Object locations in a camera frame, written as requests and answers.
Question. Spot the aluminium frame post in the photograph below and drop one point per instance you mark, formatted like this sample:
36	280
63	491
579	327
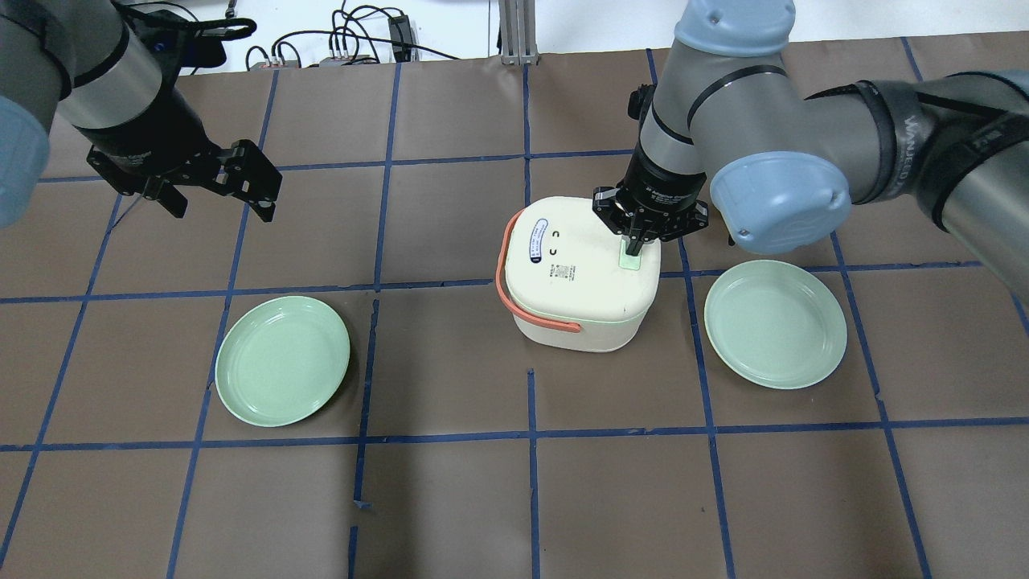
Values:
517	33

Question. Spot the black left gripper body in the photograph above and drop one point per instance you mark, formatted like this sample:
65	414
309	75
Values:
154	137

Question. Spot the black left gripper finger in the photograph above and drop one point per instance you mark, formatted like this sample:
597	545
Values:
244	173
157	189

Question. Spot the green plate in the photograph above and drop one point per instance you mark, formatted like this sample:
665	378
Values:
775	325
282	361

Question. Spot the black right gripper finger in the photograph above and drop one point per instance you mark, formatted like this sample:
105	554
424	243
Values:
631	245
641	241

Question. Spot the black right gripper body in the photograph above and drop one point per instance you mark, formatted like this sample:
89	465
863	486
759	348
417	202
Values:
661	190

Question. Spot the green plate left side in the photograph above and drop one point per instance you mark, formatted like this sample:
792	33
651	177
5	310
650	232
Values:
282	361

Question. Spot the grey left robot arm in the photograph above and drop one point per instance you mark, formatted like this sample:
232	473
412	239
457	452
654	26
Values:
110	70

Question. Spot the white rice cooker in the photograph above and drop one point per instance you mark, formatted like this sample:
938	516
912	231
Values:
569	282

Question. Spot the green plate right side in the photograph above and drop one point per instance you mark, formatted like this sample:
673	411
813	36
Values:
775	325

